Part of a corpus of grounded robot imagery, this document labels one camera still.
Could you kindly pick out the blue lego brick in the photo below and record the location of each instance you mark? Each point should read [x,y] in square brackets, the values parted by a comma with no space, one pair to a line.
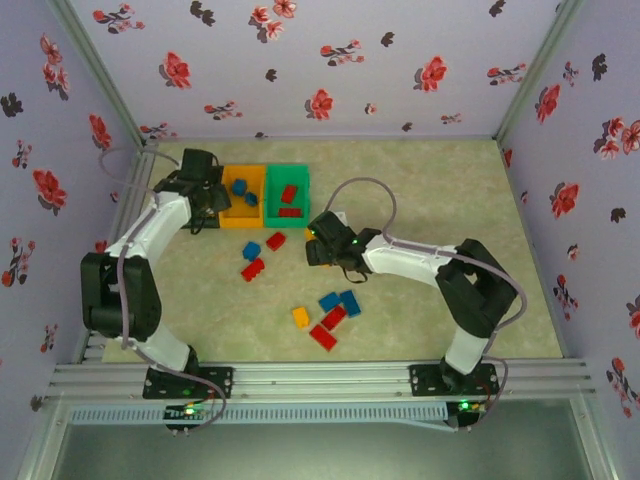
[239,186]
[251,250]
[329,301]
[350,302]
[251,198]

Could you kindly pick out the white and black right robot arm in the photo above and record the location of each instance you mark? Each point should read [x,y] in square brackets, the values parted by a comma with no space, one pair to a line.
[410,260]

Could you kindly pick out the orange plastic container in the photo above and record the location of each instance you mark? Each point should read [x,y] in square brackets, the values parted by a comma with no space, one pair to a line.
[242,220]

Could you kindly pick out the green plastic container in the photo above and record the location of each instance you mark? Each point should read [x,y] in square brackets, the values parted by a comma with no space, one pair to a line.
[300,175]

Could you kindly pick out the small circuit board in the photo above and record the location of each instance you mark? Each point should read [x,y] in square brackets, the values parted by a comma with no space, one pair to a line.
[467,407]
[189,412]

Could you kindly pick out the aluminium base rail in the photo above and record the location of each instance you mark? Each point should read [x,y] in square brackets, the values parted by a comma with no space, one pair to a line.
[320,382]

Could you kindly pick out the aluminium frame post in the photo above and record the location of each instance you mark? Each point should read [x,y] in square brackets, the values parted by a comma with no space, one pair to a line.
[100,70]
[540,65]

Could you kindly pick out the aluminium side rail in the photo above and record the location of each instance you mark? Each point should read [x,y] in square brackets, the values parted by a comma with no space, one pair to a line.
[37,445]

